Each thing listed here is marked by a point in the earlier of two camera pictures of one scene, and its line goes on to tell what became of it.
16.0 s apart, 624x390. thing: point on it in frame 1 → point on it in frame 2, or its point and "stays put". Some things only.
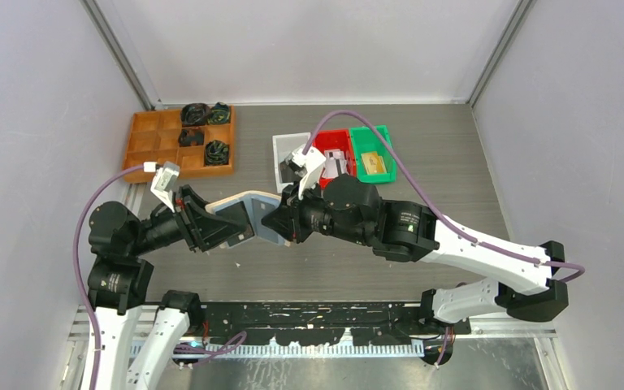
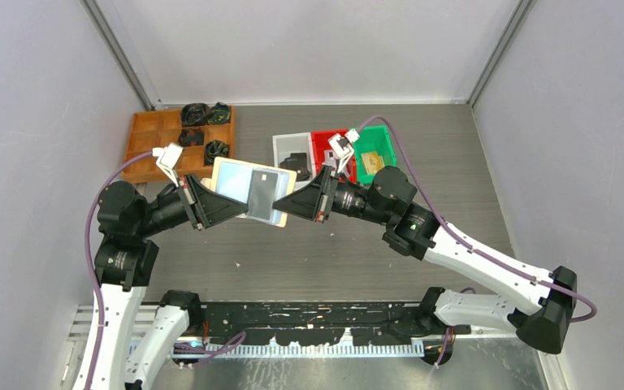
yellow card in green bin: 373,163 stays put
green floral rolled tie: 219,114 stays put
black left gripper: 199,227 → 205,206
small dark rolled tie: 191,137 stays put
